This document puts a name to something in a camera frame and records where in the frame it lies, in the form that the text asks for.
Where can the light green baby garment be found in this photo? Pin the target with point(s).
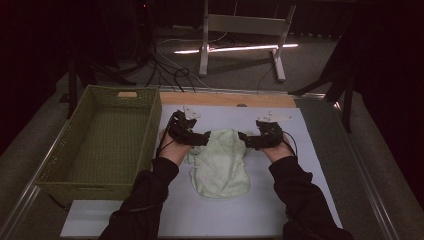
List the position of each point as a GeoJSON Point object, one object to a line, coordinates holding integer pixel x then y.
{"type": "Point", "coordinates": [220, 166]}

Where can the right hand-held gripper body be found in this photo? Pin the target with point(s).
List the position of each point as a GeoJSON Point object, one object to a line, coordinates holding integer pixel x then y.
{"type": "Point", "coordinates": [270, 135]}

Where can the green woven basket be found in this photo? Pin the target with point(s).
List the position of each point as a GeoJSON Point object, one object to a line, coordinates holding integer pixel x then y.
{"type": "Point", "coordinates": [110, 140]}

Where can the white metal desk frame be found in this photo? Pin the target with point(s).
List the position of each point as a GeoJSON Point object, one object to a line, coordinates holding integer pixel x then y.
{"type": "Point", "coordinates": [246, 25]}

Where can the person's left hand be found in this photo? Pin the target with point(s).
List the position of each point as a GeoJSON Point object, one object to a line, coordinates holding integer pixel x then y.
{"type": "Point", "coordinates": [173, 151]}

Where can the person's right hand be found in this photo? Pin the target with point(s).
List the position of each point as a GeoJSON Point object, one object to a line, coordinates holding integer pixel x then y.
{"type": "Point", "coordinates": [278, 153]}

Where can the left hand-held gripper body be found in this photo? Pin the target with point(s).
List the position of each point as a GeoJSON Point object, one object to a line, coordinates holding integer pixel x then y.
{"type": "Point", "coordinates": [181, 128]}

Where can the white table mat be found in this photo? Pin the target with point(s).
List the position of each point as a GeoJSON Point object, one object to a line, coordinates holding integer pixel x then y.
{"type": "Point", "coordinates": [200, 216]}

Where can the black metal stand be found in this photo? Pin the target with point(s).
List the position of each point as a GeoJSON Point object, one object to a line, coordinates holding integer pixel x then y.
{"type": "Point", "coordinates": [348, 106]}
{"type": "Point", "coordinates": [72, 90]}

